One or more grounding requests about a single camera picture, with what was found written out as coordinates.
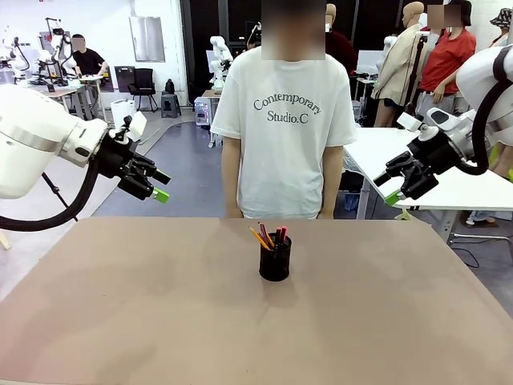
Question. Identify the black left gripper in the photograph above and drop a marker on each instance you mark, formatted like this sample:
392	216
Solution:
128	172

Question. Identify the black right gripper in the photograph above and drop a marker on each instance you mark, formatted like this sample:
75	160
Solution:
429	160

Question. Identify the long yellow pencil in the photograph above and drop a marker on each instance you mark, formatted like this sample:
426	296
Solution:
256	234

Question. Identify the maroon pen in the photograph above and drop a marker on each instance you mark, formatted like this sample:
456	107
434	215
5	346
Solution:
284	232

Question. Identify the orange pencil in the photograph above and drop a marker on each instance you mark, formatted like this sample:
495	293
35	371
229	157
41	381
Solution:
269	241

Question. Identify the person's right forearm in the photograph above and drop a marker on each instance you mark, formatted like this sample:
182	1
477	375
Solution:
231	192

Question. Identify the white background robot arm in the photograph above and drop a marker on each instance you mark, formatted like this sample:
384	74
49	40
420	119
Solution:
218	56

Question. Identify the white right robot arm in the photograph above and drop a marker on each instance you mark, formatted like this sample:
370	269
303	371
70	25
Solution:
481	72

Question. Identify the person's left forearm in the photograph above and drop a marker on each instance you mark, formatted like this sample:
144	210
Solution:
330	192

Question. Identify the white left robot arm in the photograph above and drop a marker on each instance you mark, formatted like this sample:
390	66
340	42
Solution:
28	140

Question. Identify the black mesh pen holder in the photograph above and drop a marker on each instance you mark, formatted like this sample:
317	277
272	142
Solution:
274	266

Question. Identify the person's left hand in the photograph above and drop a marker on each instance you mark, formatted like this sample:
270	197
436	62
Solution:
326	214

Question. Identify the person's right hand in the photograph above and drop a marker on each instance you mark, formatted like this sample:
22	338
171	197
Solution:
233	213

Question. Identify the pale green plastic object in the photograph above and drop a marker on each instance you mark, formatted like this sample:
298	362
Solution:
402	216

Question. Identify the clear plastic bag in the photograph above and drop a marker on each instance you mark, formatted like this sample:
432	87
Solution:
356	168

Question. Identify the black plastic stool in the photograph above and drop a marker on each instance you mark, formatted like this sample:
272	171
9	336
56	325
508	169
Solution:
171	106

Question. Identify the computer case with lights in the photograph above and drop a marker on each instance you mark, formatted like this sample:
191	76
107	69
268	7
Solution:
201	112

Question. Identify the white air purifier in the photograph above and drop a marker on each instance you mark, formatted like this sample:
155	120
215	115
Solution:
118	110

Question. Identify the black bag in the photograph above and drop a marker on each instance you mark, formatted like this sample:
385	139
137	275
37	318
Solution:
170	87

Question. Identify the black tripod leg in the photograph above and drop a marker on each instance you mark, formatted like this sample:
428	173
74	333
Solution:
60	196

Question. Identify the black office chair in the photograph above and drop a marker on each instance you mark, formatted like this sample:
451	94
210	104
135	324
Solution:
143	86

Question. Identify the wooden background table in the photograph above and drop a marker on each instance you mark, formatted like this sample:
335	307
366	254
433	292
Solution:
210	94

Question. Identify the person in white t-shirt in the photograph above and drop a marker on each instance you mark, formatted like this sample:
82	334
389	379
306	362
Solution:
280	160

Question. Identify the mannequin with beige jacket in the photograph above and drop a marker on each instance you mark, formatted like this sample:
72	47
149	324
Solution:
394	72

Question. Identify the grey workshop table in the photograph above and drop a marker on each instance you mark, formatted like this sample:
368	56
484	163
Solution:
80	94

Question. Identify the seated man black shirt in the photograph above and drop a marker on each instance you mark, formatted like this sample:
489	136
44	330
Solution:
88	60

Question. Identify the mannequin with dark red garment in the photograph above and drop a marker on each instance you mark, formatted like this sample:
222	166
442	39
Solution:
340	48

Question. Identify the wooden stick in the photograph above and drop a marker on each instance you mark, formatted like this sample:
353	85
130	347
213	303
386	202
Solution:
4	240

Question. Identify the person with bucket hat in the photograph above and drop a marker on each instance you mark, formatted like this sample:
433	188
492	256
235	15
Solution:
503	24

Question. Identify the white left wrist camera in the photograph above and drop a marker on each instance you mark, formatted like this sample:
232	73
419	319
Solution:
136	124

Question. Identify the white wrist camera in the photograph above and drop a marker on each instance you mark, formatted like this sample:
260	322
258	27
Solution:
136	124
409	120

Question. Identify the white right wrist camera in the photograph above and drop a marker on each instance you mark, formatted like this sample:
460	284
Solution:
409	120

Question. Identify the grey metal wall panel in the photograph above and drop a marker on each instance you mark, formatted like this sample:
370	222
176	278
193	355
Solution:
147	40

